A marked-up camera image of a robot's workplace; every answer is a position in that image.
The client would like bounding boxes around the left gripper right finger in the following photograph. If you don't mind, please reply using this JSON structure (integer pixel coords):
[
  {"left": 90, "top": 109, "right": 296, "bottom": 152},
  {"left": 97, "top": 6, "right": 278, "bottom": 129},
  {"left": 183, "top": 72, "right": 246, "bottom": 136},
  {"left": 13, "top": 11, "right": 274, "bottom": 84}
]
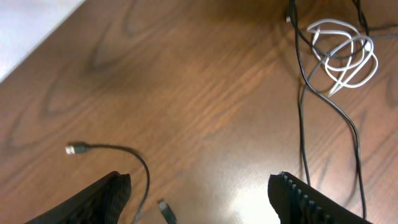
[{"left": 267, "top": 172, "right": 370, "bottom": 224}]

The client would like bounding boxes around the black USB cable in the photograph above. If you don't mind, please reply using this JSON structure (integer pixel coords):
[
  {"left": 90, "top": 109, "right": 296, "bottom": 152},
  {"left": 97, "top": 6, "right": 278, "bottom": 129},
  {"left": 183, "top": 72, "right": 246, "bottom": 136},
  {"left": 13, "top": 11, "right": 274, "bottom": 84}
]
[{"left": 285, "top": 0, "right": 398, "bottom": 220}]

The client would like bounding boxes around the white cable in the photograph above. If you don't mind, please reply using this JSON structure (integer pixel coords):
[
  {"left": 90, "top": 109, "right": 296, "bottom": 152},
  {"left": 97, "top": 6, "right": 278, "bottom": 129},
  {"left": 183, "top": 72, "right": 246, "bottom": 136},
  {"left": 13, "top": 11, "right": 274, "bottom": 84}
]
[{"left": 306, "top": 18, "right": 379, "bottom": 97}]

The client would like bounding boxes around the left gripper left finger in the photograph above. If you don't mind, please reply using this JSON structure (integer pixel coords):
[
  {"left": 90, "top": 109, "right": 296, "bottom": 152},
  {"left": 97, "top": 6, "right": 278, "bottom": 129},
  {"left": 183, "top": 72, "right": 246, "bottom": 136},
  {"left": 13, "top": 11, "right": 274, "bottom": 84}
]
[{"left": 29, "top": 171, "right": 131, "bottom": 224}]

